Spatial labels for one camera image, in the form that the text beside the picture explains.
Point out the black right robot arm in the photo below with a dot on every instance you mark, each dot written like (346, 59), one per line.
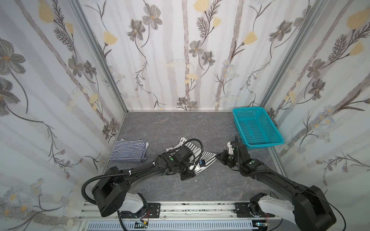
(306, 207)

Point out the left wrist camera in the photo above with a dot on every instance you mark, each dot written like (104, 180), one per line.
(201, 165)

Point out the aluminium corner post right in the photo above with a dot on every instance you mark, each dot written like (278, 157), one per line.
(303, 33)

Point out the blue striped tank top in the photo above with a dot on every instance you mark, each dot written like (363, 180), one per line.
(129, 151)

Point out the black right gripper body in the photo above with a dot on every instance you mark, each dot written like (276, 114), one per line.
(227, 156)

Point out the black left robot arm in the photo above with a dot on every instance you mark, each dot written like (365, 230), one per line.
(110, 191)

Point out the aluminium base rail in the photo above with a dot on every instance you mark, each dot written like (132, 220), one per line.
(183, 210)

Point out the aluminium corner post left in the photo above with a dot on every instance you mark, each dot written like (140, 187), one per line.
(98, 52)

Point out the black striped tank top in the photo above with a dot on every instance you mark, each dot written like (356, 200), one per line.
(197, 152)

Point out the white vented cable duct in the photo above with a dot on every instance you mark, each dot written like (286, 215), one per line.
(179, 225)

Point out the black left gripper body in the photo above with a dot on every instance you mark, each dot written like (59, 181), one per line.
(189, 172)

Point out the teal plastic basket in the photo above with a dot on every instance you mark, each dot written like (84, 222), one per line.
(256, 128)

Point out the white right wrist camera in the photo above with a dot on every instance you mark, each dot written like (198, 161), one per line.
(230, 146)

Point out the aluminium corner post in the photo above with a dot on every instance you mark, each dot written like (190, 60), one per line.
(98, 52)
(303, 33)

